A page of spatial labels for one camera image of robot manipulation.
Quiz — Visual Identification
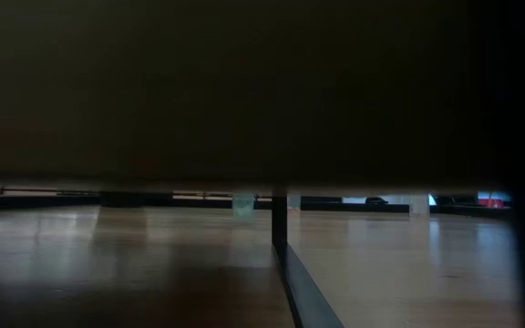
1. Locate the light wooden shelf board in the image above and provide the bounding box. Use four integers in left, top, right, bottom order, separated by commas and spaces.
0, 0, 525, 328

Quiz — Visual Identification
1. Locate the black divider bar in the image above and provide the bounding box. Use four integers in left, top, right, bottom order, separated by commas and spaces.
270, 186, 345, 328

